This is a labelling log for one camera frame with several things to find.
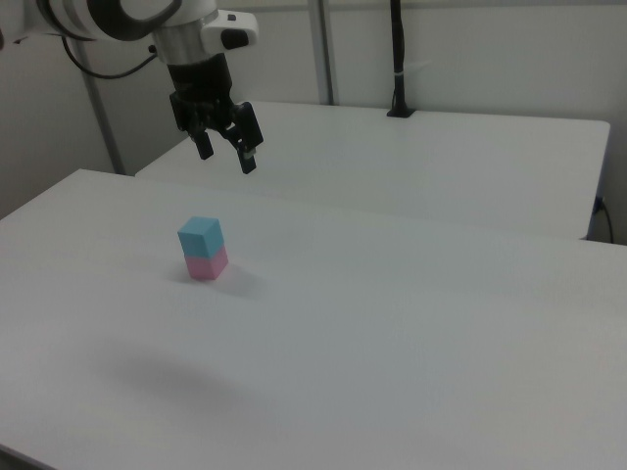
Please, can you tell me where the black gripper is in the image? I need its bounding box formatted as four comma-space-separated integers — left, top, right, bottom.
166, 52, 265, 175

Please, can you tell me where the blue cube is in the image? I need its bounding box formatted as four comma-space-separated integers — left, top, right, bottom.
176, 215, 224, 259

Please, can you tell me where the pink cube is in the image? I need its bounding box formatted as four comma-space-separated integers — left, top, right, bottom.
184, 245, 230, 283

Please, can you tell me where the white table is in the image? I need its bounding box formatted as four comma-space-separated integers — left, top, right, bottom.
134, 100, 611, 241

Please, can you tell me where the black mounting pole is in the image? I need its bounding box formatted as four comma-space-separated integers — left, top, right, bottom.
386, 0, 417, 118

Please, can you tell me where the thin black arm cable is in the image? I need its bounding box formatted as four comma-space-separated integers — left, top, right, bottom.
61, 33, 161, 80

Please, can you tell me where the black power cable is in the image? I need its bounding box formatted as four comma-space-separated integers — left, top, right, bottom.
600, 198, 616, 244

